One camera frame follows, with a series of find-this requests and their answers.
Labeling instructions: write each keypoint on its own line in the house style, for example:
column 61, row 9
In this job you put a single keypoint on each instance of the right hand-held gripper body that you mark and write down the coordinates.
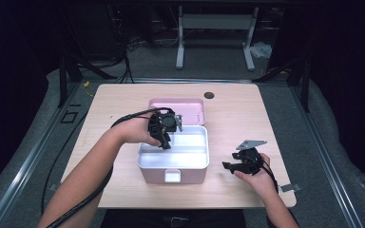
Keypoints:
column 250, row 163

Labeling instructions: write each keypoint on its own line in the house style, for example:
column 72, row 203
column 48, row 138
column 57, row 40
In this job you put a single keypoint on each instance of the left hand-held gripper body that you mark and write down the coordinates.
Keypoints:
column 166, row 122

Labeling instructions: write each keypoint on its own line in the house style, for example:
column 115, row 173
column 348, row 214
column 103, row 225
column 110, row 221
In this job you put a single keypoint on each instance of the pink storage box with lid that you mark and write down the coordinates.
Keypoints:
column 187, row 171

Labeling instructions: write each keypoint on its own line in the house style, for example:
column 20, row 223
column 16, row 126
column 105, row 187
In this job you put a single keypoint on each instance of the person's right hand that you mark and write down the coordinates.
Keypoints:
column 263, row 182

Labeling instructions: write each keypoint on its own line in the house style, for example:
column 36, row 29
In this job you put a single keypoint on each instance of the person's left hand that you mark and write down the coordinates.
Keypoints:
column 136, row 131

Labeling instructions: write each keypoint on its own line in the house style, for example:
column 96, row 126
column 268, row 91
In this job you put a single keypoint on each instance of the black round table grommet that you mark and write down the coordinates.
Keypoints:
column 209, row 95

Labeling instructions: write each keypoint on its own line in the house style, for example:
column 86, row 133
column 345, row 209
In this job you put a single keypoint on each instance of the person's dark clothing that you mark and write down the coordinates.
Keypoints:
column 139, row 220

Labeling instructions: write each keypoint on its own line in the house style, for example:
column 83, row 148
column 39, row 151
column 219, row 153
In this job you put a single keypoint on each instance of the black metal stand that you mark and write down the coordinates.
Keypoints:
column 63, row 82
column 304, row 88

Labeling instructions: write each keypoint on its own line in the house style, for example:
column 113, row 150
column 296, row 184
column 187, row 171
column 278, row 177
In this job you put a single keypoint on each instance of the crumpled clear plastic bag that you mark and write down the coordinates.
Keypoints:
column 262, row 50

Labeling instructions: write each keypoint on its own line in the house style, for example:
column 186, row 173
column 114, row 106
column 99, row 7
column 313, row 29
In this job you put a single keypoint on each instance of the grey metal table bracket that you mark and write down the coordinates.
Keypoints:
column 290, row 187
column 54, row 187

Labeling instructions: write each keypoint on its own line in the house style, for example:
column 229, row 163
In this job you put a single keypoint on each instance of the aluminium floor rail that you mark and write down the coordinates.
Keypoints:
column 326, row 158
column 22, row 167

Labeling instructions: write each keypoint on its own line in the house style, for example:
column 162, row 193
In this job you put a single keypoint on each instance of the white metal desk frame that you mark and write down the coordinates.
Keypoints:
column 215, row 22

